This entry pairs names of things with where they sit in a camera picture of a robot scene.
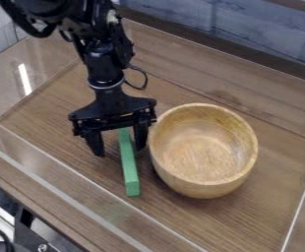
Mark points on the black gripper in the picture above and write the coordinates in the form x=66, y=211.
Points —
x=111, y=111

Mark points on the green rectangular stick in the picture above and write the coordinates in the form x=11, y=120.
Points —
x=129, y=166

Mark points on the round wooden bowl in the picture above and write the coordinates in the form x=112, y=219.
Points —
x=203, y=149

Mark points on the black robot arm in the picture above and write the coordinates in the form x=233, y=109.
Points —
x=90, y=24

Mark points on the clear acrylic tray wall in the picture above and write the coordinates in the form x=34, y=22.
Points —
x=75, y=205

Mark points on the black table frame bracket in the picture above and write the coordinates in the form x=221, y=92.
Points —
x=27, y=241

